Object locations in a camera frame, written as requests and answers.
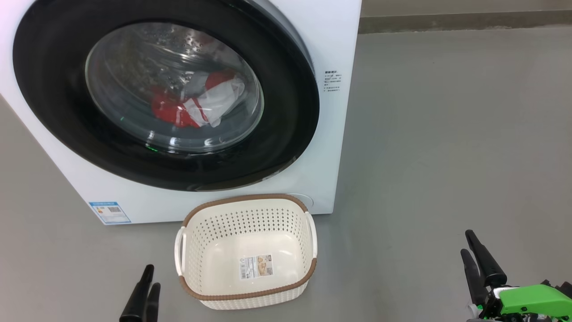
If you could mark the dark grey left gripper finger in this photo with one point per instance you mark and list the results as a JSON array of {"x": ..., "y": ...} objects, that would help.
[
  {"x": 153, "y": 308},
  {"x": 136, "y": 304}
]

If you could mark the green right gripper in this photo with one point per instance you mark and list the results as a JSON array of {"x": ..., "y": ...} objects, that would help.
[{"x": 532, "y": 302}]

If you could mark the red and white garment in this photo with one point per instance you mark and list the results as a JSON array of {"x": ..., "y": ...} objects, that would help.
[{"x": 170, "y": 112}]

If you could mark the black round washing machine door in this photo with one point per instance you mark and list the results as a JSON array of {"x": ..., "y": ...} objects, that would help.
[{"x": 53, "y": 89}]

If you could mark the cream laundry basket brown rim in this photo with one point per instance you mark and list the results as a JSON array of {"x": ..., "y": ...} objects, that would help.
[{"x": 214, "y": 277}]

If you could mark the printed product label sticker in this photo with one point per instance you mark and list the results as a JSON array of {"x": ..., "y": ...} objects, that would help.
[{"x": 256, "y": 267}]

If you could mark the steel washing machine drum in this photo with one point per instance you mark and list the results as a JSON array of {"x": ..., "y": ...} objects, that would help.
[{"x": 134, "y": 67}]

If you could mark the white front-load washing machine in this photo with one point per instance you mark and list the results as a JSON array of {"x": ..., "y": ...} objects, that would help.
[{"x": 339, "y": 36}]

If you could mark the blue energy label sticker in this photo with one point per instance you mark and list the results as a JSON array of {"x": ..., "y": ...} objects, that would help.
[{"x": 109, "y": 213}]

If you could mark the round white filter cover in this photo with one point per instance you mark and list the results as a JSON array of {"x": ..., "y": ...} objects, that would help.
[{"x": 306, "y": 200}]

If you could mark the small printed text label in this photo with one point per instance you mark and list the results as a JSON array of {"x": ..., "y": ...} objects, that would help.
[{"x": 333, "y": 80}]

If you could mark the dark wall skirting strip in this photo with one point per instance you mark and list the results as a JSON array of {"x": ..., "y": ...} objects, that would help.
[{"x": 464, "y": 22}]

